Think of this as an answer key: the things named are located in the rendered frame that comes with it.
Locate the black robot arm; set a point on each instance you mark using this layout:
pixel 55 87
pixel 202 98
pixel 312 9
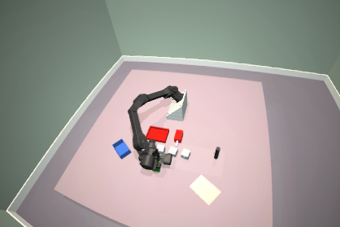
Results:
pixel 140 142

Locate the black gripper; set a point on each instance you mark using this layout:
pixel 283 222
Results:
pixel 164 159

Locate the red tray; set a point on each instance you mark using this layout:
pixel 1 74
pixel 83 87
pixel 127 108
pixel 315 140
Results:
pixel 157 134

